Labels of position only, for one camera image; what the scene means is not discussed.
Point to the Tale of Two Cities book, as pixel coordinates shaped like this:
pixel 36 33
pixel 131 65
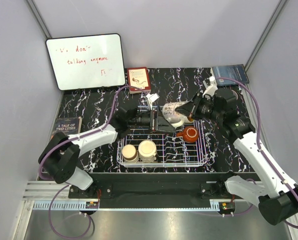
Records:
pixel 67 125

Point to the white wire dish rack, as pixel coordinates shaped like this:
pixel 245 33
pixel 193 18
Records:
pixel 172 150

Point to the cream ribbed mug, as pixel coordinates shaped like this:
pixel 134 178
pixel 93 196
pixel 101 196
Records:
pixel 147 151

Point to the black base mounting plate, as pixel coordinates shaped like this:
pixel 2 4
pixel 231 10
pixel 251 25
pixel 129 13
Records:
pixel 149 191

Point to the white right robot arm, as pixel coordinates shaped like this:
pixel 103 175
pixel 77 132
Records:
pixel 277 198

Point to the red and white book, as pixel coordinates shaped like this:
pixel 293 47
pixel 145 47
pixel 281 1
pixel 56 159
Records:
pixel 138 80

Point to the brown and cream cup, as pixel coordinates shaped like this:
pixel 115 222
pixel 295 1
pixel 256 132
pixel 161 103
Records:
pixel 130 154

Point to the floral iridescent white mug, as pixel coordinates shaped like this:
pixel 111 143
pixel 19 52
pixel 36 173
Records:
pixel 174 118

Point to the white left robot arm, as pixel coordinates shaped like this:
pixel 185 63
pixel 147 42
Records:
pixel 60 157

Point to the white dry-erase board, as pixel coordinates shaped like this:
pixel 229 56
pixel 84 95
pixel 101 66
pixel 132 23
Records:
pixel 85 62

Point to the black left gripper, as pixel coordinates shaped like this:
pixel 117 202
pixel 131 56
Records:
pixel 163 124

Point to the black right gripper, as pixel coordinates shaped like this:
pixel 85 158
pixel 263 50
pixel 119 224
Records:
pixel 186 109

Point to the dark blue book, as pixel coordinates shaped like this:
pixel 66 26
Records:
pixel 236 72

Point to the orange ceramic mug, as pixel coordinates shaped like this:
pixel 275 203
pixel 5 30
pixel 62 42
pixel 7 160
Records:
pixel 189 135

